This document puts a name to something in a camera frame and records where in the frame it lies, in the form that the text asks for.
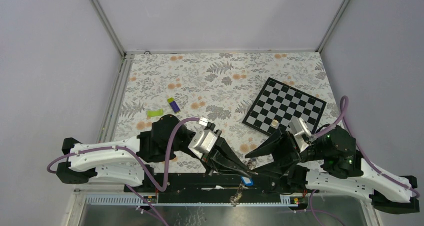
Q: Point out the purple yellow marker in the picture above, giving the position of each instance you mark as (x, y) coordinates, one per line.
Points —
(174, 106)

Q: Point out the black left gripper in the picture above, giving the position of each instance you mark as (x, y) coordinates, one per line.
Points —
(221, 144)

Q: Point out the blue key tag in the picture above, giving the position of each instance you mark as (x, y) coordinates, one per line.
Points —
(246, 181)

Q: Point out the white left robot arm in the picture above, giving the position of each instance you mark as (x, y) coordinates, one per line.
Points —
(148, 154)

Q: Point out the black front rail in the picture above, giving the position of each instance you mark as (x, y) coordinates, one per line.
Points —
(218, 181)

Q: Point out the green marker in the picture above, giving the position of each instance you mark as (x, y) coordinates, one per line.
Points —
(154, 113)

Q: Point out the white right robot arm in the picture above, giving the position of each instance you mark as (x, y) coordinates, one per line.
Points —
(332, 163)

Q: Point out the black white chessboard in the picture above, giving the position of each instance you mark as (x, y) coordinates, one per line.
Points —
(280, 102)

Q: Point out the white chess piece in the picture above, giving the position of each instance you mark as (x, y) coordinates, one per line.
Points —
(274, 123)

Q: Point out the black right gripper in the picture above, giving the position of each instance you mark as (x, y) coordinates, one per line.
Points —
(275, 169)

